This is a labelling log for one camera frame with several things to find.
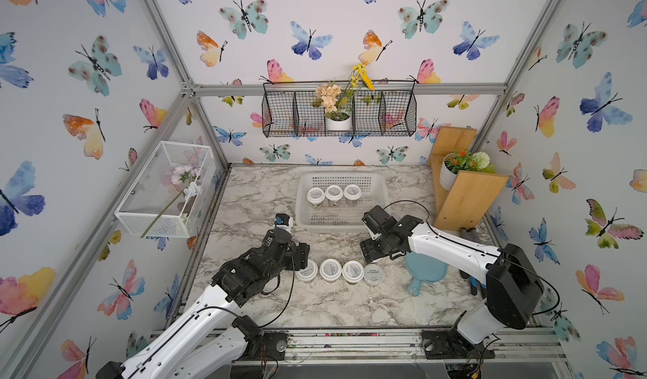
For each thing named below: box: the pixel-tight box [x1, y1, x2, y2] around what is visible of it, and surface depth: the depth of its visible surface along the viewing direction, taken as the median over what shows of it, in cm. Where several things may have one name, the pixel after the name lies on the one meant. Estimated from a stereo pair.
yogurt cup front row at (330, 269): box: [319, 257, 343, 283], surface depth 84 cm
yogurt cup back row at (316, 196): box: [306, 186, 326, 209], surface depth 103 cm
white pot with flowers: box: [311, 63, 375, 132], surface depth 86 cm
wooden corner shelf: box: [427, 126, 510, 230], surface depth 91 cm
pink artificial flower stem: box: [139, 164, 203, 240], surface depth 74 cm
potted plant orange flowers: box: [439, 149, 496, 192], surface depth 93 cm
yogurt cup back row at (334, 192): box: [325, 184, 344, 202], surface depth 103 cm
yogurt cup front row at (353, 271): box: [342, 260, 365, 284], surface depth 84 cm
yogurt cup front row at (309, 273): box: [295, 258, 319, 283], surface depth 82 cm
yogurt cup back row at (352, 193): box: [343, 183, 362, 207], surface depth 103 cm
